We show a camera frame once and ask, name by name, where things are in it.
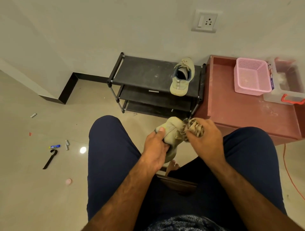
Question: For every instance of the person's left hand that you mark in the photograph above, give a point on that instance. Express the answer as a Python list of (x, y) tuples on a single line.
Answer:
[(153, 150)]

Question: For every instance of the person's right hand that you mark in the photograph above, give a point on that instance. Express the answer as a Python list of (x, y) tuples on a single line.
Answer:
[(208, 142)]

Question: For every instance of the person's left thumb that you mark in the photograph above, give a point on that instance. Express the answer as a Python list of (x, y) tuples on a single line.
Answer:
[(157, 135)]

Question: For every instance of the person's right thumb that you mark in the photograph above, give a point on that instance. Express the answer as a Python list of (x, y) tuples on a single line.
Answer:
[(190, 138)]

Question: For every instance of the patterned beige cleaning cloth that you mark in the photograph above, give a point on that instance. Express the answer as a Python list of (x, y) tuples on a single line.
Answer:
[(195, 129)]

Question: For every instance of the olive green sneaker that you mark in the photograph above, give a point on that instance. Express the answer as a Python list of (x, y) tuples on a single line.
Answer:
[(181, 81), (172, 132)]

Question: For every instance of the person's left forearm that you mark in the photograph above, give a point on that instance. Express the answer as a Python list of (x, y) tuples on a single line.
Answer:
[(119, 197)]

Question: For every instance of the person's right forearm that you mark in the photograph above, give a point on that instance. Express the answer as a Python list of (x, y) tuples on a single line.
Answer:
[(247, 195)]

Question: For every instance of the person's bare foot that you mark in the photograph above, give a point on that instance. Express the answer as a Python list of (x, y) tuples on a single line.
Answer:
[(172, 166)]

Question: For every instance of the dark wooden stool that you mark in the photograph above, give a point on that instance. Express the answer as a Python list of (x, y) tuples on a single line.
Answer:
[(177, 184)]

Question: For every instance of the navy blue trousers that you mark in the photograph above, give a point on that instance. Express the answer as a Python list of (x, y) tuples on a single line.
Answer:
[(112, 154)]

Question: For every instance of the reddish brown low table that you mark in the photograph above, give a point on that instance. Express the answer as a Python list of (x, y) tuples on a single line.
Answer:
[(238, 111)]

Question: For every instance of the black shoe rack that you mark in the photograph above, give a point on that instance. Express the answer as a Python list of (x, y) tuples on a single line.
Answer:
[(143, 72)]

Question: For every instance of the dark speckled shirt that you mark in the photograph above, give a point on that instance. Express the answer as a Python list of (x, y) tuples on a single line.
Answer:
[(185, 224)]

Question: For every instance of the pink plastic mesh basket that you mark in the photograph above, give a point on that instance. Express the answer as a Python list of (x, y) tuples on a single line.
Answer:
[(252, 78)]

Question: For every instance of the small pink round disc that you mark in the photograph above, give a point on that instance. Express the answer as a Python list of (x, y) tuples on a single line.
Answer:
[(68, 181)]

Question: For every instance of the blue and yellow tube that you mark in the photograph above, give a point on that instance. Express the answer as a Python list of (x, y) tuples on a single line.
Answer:
[(54, 146)]

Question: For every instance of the clear plastic storage box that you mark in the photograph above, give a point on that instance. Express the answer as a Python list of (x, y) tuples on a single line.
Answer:
[(289, 83)]

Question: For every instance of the white wall socket switch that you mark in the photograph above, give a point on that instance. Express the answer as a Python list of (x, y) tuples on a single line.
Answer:
[(205, 21)]

